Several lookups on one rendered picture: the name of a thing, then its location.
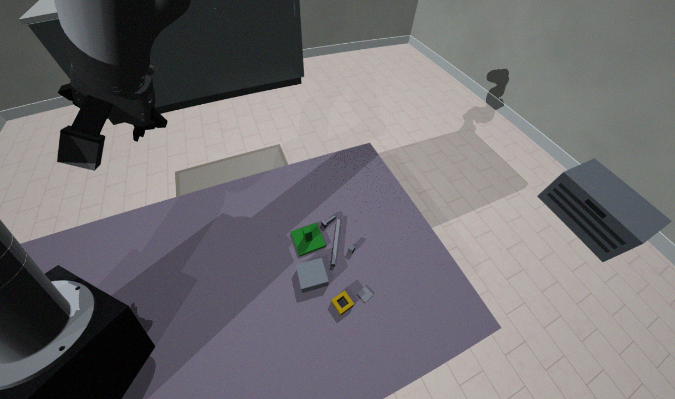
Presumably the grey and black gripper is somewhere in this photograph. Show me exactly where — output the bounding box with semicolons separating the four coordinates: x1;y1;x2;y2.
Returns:
58;65;167;142

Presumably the yellow square nut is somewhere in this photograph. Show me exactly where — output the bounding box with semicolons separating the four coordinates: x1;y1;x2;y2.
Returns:
331;291;354;316

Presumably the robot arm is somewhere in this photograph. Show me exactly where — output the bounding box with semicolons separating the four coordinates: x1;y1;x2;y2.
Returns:
0;0;191;390

